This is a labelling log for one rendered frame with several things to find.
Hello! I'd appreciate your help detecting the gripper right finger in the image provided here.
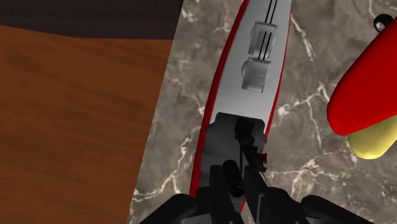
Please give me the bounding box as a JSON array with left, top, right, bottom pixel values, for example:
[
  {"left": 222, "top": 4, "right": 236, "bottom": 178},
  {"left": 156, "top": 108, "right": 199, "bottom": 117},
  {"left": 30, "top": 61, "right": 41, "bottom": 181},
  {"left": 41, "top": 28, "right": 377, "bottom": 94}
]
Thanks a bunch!
[{"left": 242, "top": 165, "right": 375, "bottom": 224}]

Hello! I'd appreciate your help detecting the red and grey toy boat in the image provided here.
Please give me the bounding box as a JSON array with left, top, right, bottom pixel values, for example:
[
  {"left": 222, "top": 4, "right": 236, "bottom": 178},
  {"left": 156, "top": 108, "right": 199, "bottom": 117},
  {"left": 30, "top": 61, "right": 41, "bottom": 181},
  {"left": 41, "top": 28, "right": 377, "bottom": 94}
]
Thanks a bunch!
[{"left": 189, "top": 0, "right": 293, "bottom": 216}]

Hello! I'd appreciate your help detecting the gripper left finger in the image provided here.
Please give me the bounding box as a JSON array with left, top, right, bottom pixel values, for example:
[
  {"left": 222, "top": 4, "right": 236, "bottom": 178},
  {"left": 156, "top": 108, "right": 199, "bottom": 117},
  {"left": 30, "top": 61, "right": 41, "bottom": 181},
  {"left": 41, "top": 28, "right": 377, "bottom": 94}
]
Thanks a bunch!
[{"left": 139, "top": 165, "right": 245, "bottom": 224}]

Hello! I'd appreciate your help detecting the red and yellow toy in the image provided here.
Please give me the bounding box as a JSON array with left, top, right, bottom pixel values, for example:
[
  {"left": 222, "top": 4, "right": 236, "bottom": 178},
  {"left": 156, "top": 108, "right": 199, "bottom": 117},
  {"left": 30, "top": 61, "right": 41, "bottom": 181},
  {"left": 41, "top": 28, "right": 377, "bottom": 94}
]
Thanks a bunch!
[{"left": 326, "top": 13, "right": 397, "bottom": 160}]

